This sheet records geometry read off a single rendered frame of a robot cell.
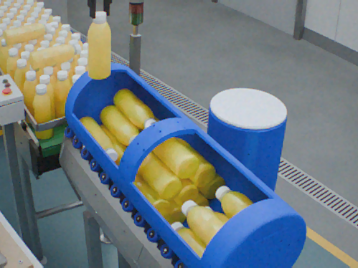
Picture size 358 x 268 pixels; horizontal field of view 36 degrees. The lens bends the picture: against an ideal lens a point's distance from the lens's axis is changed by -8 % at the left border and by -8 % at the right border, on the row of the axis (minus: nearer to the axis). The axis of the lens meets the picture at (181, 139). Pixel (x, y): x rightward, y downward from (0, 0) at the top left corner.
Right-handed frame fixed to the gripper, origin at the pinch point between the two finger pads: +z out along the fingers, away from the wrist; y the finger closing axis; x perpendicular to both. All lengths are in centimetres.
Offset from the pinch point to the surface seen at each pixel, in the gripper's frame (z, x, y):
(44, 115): 48, 26, -10
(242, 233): 28, -75, -1
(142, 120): 36.0, -11.0, 9.5
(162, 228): 40, -53, -8
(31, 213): 114, 54, -13
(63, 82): 41, 34, 1
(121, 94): 34.0, 3.5, 9.7
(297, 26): 130, 216, 299
